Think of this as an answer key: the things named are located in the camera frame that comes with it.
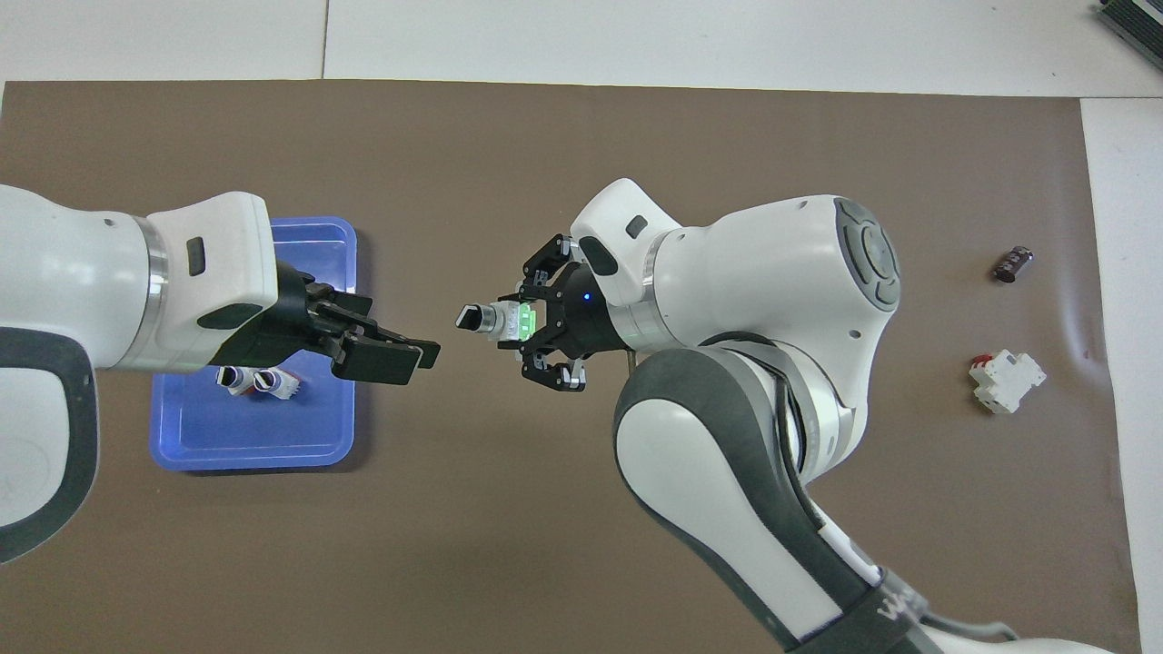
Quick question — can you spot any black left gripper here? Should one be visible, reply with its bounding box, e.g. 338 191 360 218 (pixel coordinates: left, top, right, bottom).
214 262 442 386

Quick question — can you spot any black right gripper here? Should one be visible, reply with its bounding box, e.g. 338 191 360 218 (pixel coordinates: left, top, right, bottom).
520 234 637 393

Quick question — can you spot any bright green base rotary switch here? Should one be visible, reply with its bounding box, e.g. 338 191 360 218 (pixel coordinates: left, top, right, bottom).
454 300 539 344

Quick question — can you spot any blue plastic tray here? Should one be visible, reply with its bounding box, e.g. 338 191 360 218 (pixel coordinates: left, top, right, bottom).
148 216 359 473

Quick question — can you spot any brown table mat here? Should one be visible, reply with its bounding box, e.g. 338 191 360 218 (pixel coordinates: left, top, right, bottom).
0 80 1141 654

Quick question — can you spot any white red circuit breaker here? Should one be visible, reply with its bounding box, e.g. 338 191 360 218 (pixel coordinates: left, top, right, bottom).
968 350 1048 415

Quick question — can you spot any small dark terminal block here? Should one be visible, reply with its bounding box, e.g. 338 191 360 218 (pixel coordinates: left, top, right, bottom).
992 245 1037 284

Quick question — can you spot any grey finned device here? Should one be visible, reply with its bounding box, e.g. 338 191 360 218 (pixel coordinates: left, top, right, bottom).
1095 0 1163 51

